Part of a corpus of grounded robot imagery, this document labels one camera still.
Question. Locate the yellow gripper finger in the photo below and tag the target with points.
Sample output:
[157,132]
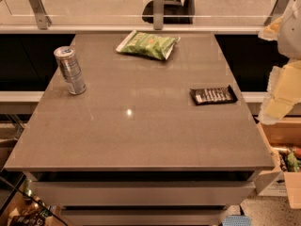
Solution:
[270,32]
[283,92]

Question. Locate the black rxbar chocolate bar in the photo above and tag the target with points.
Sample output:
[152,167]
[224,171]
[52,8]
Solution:
[213,96]

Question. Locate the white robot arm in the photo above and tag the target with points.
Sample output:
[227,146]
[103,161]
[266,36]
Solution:
[289,35]

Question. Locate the silver redbull can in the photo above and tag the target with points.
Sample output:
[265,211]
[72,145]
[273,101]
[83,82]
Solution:
[71,71]

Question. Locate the cardboard box with items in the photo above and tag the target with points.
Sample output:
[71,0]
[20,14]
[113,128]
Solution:
[283,141]

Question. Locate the black office chair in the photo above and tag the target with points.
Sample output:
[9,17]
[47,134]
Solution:
[175,12]

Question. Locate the green chip bag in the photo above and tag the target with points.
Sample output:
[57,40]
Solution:
[147,45]

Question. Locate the lower grey drawer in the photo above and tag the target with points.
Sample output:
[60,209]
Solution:
[141,217]

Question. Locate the grey drawer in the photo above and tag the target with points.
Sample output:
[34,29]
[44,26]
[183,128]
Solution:
[141,217]
[143,193]

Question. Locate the upper grey drawer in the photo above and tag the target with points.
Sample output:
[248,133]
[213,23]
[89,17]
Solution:
[143,193]

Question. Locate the bin with snacks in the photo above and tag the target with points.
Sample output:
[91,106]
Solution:
[20,206]

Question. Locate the right metal railing bracket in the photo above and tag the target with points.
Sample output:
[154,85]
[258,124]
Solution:
[277,11]

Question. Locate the metal railing bracket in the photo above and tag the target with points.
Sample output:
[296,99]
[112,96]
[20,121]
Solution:
[43,21]
[158,14]
[277,11]

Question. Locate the middle metal railing bracket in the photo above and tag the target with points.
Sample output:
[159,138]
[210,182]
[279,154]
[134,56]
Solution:
[158,14]

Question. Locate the left metal railing bracket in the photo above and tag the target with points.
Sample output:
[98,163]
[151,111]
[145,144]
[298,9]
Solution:
[43,21]

